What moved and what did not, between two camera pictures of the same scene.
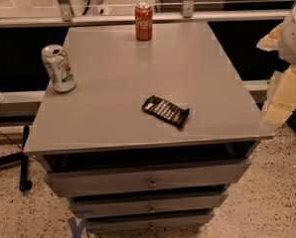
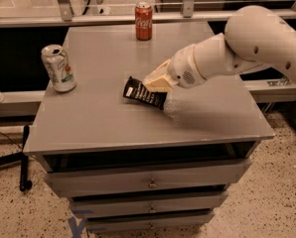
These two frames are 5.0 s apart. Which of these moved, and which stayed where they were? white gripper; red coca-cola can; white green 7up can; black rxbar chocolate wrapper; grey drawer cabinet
Moved: black rxbar chocolate wrapper; white gripper
Stayed: grey drawer cabinet; white green 7up can; red coca-cola can
